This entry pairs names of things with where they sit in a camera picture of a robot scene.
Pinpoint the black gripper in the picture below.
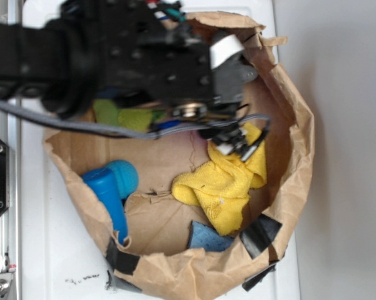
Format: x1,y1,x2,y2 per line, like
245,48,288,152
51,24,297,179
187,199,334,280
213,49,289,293
103,1,257,116

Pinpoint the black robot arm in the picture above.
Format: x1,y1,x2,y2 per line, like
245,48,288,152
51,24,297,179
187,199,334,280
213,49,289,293
0,1,256,119

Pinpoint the green fuzzy toy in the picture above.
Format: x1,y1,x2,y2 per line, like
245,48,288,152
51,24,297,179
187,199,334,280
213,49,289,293
93,99,167,132

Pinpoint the yellow towel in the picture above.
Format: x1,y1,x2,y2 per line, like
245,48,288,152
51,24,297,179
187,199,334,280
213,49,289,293
171,141,267,236

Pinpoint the blue plastic toy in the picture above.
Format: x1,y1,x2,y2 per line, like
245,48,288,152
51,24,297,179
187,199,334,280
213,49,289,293
82,160,139,244

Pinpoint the brown paper bag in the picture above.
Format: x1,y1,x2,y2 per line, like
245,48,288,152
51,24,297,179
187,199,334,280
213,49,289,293
43,12,315,299

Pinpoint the blue sponge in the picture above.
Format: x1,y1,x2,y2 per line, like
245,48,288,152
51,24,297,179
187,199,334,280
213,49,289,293
187,221,234,252

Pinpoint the gray ribbon cable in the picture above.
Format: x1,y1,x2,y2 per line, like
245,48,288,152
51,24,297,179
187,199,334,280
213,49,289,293
0,95,272,140

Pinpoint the aluminum rail frame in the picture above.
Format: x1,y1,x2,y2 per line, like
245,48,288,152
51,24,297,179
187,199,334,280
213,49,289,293
0,0,23,300

